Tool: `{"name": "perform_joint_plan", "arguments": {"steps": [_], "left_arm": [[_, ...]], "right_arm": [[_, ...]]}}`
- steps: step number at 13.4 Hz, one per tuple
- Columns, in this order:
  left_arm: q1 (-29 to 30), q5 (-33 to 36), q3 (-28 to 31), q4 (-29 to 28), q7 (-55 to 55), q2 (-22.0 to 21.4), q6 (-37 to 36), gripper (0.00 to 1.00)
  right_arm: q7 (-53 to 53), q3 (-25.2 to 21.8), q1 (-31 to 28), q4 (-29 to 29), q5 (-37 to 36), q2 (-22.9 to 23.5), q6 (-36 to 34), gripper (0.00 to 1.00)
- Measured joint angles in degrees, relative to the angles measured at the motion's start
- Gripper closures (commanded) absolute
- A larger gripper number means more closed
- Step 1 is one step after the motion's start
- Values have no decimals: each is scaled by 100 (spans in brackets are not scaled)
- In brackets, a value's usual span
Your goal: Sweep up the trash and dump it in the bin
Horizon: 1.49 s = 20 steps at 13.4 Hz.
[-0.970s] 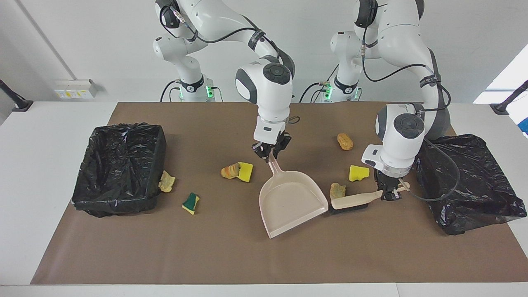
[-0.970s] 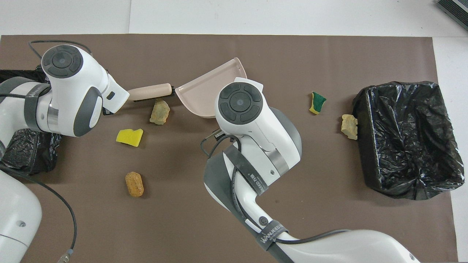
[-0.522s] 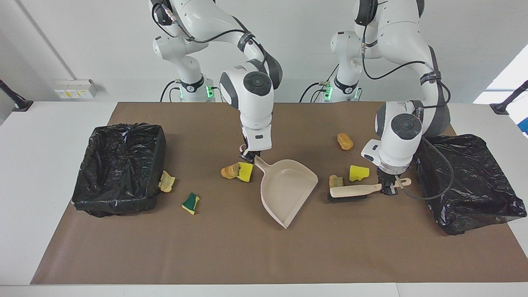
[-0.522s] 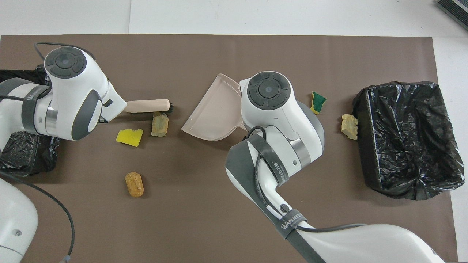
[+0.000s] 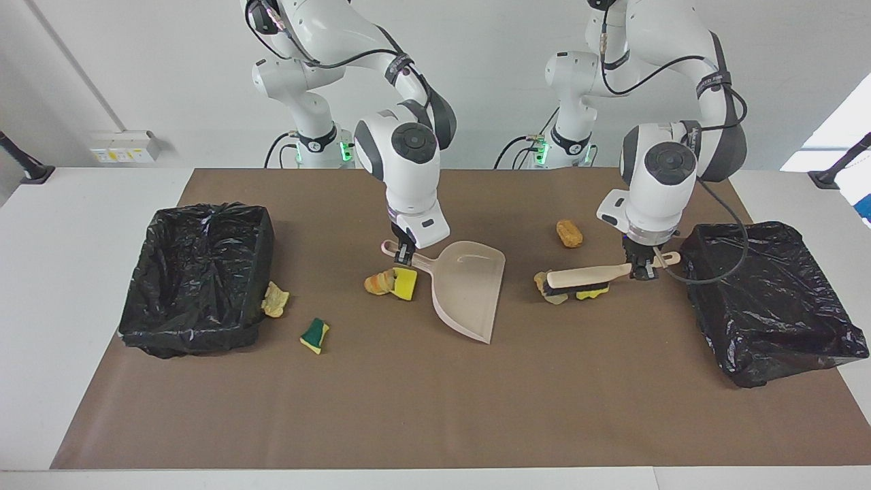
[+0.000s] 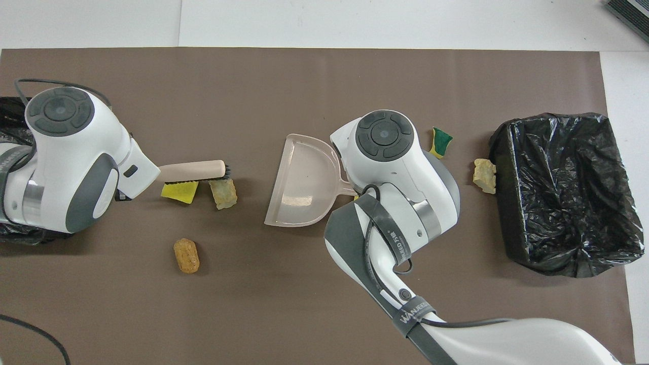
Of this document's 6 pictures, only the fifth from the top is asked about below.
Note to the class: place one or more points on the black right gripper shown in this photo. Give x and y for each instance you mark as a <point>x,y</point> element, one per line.
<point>401,238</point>

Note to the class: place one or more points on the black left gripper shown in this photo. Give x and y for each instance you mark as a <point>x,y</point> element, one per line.
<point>643,250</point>

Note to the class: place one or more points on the plain yellow sponge piece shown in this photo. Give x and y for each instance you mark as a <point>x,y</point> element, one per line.
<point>593,293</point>
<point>406,287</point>

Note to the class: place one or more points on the orange striped sponge chunk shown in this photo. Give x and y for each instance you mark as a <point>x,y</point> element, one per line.
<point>378,282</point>

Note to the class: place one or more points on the pink plastic dustpan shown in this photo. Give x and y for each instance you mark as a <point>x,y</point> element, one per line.
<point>469,286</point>

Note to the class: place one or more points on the brown bread shaped sponge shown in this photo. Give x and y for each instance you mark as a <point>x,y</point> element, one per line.
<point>569,233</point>

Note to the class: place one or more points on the beige sponge chunk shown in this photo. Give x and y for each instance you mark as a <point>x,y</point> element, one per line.
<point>275,301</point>
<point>539,278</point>

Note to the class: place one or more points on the green and yellow sponge piece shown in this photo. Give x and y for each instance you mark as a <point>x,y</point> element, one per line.
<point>314,335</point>

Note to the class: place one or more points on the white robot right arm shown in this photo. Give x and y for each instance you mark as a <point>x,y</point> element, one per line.
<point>408,184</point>

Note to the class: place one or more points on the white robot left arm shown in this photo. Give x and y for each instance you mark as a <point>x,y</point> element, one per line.
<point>660,197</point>

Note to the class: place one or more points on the bin lined with black bag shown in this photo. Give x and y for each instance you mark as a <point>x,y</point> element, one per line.
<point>197,286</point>
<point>769,320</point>

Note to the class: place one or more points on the brown paper table mat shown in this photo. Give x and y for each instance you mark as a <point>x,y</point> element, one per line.
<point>408,422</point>

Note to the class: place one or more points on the white and blue object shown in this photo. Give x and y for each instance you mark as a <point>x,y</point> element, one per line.
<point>863,197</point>

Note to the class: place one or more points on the black camera stand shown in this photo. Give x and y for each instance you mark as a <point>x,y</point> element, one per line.
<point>827,178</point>
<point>34,173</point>

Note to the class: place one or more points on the white wall socket box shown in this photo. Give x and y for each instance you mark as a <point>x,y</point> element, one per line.
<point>126,146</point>

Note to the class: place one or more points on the white wall conduit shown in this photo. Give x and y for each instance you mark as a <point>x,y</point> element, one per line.
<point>77,66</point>

